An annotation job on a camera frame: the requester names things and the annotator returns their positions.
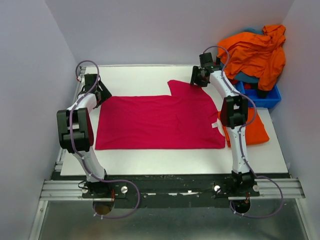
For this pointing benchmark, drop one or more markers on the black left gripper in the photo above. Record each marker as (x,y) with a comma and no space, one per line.
(105,94)

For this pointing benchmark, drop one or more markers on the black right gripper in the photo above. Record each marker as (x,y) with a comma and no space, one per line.
(194,79)

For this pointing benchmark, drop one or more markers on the magenta t-shirt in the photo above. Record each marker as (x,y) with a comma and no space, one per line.
(184,119)

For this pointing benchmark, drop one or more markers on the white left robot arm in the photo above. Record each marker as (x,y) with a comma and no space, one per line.
(75,131)

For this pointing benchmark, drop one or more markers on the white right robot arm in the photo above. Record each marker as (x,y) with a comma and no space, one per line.
(233,116)

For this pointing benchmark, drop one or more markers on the red t-shirt in pile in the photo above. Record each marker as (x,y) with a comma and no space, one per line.
(247,86)

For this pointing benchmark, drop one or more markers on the crumpled orange t-shirt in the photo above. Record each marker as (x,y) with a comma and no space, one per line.
(273,56)

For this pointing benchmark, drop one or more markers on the blue plastic bin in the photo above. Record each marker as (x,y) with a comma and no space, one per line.
(273,97)

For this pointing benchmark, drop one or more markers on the folded orange t-shirt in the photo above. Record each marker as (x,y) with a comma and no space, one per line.
(255,132)

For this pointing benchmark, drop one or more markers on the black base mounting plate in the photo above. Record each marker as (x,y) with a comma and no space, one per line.
(163,191)

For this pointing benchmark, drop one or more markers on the aluminium extrusion rail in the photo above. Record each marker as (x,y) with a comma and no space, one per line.
(61,190)

